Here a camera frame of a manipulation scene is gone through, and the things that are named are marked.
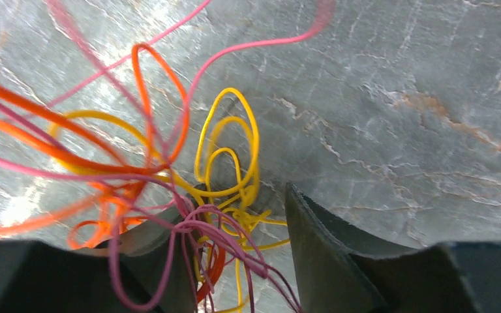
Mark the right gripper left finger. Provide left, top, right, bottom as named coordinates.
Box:
left=0, top=216, right=196, bottom=312

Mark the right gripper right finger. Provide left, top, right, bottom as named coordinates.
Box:
left=285, top=183, right=501, bottom=312

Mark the pink cable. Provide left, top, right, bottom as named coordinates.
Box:
left=0, top=0, right=335, bottom=313

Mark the orange cable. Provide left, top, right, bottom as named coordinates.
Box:
left=0, top=42, right=228, bottom=303

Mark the yellow cable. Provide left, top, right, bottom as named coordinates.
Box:
left=47, top=87, right=290, bottom=313

